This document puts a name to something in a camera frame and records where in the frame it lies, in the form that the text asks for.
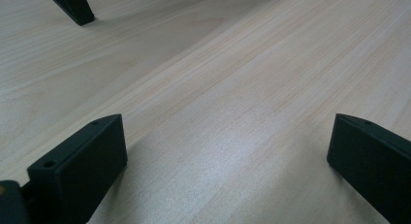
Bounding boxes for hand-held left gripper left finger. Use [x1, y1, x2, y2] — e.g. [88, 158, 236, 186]
[22, 113, 129, 224]

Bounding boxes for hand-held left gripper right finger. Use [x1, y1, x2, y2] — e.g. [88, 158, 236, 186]
[326, 112, 411, 224]

